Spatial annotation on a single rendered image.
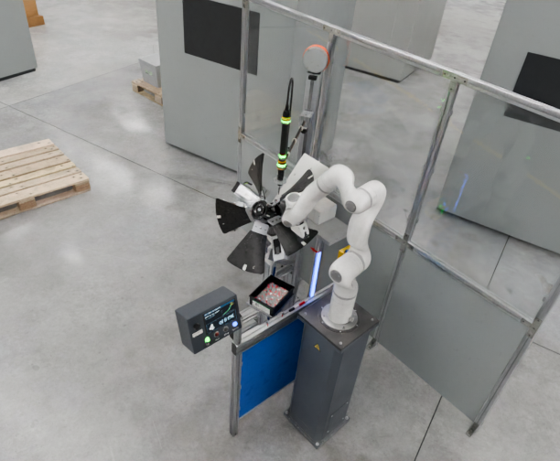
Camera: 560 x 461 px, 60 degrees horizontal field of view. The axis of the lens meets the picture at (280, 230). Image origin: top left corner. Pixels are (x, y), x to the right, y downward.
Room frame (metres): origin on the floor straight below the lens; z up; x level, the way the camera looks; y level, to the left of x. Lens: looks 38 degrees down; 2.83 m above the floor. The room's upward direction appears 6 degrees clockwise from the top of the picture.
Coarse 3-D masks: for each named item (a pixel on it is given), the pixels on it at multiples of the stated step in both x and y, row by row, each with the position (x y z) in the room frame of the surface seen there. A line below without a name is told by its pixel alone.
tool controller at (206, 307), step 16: (224, 288) 1.59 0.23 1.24; (192, 304) 1.48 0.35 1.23; (208, 304) 1.47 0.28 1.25; (224, 304) 1.49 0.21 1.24; (192, 320) 1.38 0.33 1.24; (208, 320) 1.42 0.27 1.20; (224, 320) 1.46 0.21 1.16; (240, 320) 1.51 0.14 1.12; (192, 336) 1.35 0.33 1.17; (208, 336) 1.40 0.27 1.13; (224, 336) 1.44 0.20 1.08; (192, 352) 1.34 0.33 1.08
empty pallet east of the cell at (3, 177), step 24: (48, 144) 4.59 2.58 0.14; (0, 168) 4.02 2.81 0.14; (24, 168) 4.06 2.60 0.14; (48, 168) 4.11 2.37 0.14; (72, 168) 4.15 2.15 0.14; (0, 192) 3.62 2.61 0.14; (24, 192) 3.66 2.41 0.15; (48, 192) 3.73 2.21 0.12; (72, 192) 3.91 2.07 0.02; (0, 216) 3.43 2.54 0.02
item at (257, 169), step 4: (260, 156) 2.53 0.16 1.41; (256, 160) 2.55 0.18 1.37; (260, 160) 2.51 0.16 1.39; (252, 164) 2.59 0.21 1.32; (256, 164) 2.53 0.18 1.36; (260, 164) 2.49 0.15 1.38; (256, 168) 2.51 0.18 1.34; (260, 168) 2.47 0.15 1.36; (248, 172) 2.60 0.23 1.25; (252, 172) 2.56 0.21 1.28; (256, 172) 2.49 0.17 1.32; (260, 172) 2.46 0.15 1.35; (252, 176) 2.55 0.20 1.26; (256, 176) 2.48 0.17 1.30; (260, 176) 2.44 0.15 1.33; (256, 180) 2.48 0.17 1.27; (260, 180) 2.42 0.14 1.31; (256, 184) 2.47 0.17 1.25; (260, 184) 2.41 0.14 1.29; (256, 188) 2.48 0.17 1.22; (260, 188) 2.39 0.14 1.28; (260, 192) 2.39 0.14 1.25; (260, 196) 2.41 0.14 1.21
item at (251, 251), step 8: (248, 232) 2.19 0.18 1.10; (256, 232) 2.20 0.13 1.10; (248, 240) 2.17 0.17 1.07; (256, 240) 2.17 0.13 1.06; (264, 240) 2.19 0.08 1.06; (240, 248) 2.14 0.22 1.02; (248, 248) 2.14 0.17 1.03; (256, 248) 2.15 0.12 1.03; (264, 248) 2.16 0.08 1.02; (232, 256) 2.11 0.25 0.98; (240, 256) 2.11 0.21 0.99; (248, 256) 2.11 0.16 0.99; (256, 256) 2.11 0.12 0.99; (264, 256) 2.13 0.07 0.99; (232, 264) 2.08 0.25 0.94; (240, 264) 2.08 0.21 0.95; (248, 264) 2.08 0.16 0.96; (256, 264) 2.08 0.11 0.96; (256, 272) 2.05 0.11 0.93
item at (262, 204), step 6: (258, 204) 2.28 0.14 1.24; (264, 204) 2.27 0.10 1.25; (252, 210) 2.27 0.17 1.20; (264, 210) 2.24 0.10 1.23; (270, 210) 2.25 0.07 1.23; (276, 210) 2.31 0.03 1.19; (252, 216) 2.24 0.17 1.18; (258, 216) 2.23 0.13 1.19; (264, 216) 2.21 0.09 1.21; (270, 216) 2.24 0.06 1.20; (264, 222) 2.24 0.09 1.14
